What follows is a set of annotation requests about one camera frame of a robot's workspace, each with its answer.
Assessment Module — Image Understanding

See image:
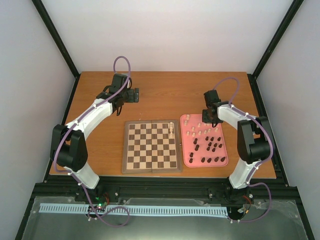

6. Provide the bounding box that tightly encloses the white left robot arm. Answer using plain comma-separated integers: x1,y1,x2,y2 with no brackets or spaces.
50,73,139,202

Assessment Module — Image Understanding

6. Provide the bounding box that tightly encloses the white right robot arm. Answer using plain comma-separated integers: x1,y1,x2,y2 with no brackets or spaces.
124,89,274,190

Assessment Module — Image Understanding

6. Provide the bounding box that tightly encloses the pink plastic tray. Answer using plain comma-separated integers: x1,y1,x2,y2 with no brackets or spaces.
179,114,229,168

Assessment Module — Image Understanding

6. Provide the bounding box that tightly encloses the wooden chessboard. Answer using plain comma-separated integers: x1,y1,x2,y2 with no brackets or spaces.
122,119,183,174

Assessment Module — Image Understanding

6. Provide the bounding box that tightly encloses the left black frame post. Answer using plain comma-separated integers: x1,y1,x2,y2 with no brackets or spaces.
31,0,82,80

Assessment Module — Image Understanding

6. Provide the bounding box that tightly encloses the black frame post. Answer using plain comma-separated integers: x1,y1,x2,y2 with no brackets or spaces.
251,0,305,78
31,0,82,80

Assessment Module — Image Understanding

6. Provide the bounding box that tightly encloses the black aluminium frame rail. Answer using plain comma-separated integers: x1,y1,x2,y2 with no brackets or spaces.
32,174,300,201

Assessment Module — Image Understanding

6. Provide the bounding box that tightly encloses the right black frame post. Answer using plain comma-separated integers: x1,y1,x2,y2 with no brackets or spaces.
251,0,305,78

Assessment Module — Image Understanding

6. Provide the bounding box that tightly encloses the light blue cable duct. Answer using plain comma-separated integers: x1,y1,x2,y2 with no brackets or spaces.
38,203,228,218

